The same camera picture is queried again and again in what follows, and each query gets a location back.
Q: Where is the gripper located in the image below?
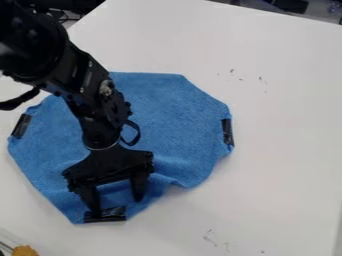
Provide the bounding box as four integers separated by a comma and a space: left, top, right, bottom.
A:
60, 147, 157, 216

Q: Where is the blue cloth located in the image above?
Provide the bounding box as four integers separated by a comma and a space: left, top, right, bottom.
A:
6, 71, 237, 225

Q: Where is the yellow toy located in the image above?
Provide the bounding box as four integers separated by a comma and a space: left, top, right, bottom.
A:
9, 245, 41, 256

